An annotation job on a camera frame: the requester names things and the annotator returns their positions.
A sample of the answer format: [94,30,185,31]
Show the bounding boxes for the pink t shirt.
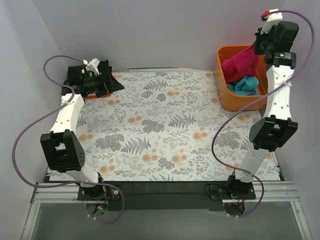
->
[221,44,260,84]

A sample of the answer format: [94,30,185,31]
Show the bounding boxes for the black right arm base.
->
[204,175,256,216]

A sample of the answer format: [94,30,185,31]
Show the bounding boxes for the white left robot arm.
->
[40,58,124,188]

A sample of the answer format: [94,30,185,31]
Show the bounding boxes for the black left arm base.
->
[77,185,121,217]

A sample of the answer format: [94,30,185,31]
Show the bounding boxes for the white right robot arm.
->
[225,20,299,198]

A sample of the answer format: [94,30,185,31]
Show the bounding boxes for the folded orange t shirt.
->
[86,94,111,100]

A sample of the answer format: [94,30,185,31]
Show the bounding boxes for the teal t shirt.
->
[227,75,260,96]

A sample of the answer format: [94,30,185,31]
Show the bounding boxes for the floral patterned table mat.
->
[73,70,280,182]

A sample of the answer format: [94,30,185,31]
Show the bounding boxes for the orange plastic basket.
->
[214,45,268,112]

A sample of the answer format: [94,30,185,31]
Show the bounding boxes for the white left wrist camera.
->
[82,58,100,75]

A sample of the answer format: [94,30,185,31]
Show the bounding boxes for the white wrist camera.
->
[82,58,100,75]
[260,8,283,35]

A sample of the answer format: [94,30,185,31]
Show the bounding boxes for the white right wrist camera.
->
[260,8,283,35]

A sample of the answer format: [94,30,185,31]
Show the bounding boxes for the aluminium frame rail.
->
[22,181,312,240]

